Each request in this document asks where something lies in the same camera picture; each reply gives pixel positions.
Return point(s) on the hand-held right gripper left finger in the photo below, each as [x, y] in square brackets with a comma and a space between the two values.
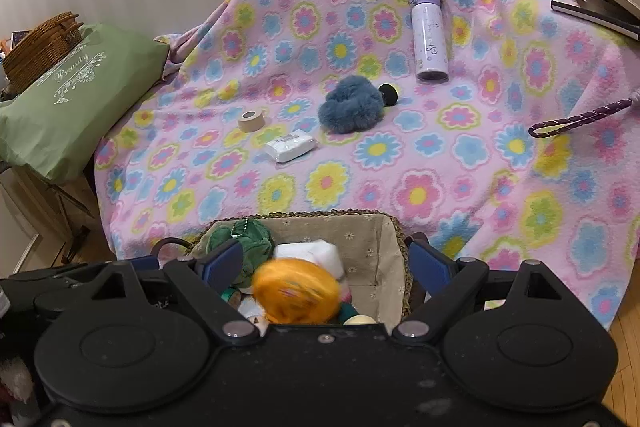
[224, 268]

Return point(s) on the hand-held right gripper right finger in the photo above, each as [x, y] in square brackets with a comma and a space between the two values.
[430, 271]

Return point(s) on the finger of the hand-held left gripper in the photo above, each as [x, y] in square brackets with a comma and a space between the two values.
[147, 263]

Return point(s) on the woven basket with fabric liner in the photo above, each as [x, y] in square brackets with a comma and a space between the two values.
[372, 247]

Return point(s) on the white and pink plush toy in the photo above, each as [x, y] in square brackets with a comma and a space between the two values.
[312, 257]

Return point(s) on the floral fleece blanket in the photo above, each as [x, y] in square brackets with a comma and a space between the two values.
[420, 187]

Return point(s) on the white tissue pack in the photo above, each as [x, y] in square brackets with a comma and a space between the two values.
[290, 148]

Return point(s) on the beige tape roll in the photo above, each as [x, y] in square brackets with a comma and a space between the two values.
[249, 122]

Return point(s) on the green printed cushion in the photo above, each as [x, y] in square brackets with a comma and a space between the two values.
[75, 107]

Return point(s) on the small black round object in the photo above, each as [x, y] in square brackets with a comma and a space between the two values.
[390, 93]

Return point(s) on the blue-grey fluffy scrunchie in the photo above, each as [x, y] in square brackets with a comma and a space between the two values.
[350, 104]

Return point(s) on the purple water bottle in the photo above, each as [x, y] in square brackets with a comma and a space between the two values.
[430, 37]

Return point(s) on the brown wicker basket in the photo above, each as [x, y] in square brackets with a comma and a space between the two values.
[40, 49]

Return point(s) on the black notebook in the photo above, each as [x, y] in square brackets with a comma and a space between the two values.
[595, 13]

